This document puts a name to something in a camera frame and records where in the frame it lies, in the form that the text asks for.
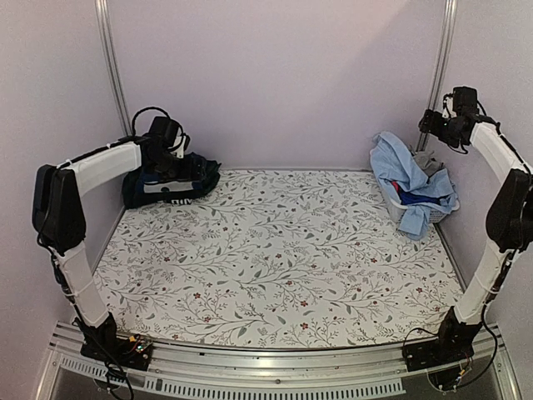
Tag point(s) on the light blue shirt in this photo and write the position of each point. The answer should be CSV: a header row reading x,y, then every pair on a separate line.
x,y
391,160

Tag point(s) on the aluminium front rail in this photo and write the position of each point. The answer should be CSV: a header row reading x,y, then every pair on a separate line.
x,y
196,371

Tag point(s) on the white plastic laundry basket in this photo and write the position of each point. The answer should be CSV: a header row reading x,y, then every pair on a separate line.
x,y
396,210

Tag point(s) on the floral patterned table cloth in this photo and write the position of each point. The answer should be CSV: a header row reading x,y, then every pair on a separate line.
x,y
276,260

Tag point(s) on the dark green plaid garment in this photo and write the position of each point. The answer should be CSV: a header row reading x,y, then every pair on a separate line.
x,y
132,199

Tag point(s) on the aluminium frame post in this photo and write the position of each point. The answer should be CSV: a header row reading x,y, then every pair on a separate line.
x,y
110,58
443,52

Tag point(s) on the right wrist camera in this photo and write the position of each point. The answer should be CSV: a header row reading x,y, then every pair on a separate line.
x,y
447,106

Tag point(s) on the left robot arm white sleeves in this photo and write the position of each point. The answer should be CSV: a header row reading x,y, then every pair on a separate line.
x,y
58,215

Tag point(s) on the right aluminium frame post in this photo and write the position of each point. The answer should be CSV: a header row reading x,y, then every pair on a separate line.
x,y
443,52

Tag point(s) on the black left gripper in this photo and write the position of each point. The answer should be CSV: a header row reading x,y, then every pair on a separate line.
x,y
184,167

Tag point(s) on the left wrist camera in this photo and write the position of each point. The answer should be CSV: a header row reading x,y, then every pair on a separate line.
x,y
180,145

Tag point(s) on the royal blue garment in basket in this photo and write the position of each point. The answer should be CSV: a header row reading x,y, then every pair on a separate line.
x,y
408,198

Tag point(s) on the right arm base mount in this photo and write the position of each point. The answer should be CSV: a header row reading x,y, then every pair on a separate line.
x,y
452,343

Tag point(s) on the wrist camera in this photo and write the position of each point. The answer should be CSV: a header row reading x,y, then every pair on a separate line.
x,y
180,145
447,106

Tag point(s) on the left aluminium frame post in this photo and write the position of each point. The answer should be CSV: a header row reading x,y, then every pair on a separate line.
x,y
110,58

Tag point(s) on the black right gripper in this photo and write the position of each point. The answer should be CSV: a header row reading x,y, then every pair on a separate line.
x,y
434,127

